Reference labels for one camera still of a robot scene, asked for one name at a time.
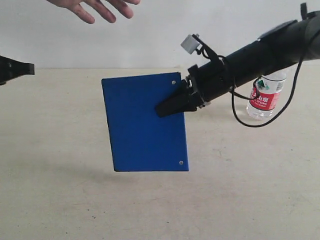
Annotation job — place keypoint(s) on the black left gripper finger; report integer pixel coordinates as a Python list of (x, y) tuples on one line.
[(11, 69)]

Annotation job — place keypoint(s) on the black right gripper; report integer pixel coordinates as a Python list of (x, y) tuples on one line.
[(202, 85)]

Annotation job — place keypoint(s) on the blue binder notebook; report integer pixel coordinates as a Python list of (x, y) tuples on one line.
[(140, 140)]

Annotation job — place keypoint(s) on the clear plastic water bottle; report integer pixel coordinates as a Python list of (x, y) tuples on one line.
[(265, 93)]

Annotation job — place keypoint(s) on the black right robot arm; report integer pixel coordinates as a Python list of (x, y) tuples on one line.
[(279, 48)]

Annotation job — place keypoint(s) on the person's bare hand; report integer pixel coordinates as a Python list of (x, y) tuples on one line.
[(75, 7)]

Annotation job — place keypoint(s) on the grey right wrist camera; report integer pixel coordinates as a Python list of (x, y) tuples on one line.
[(190, 43)]

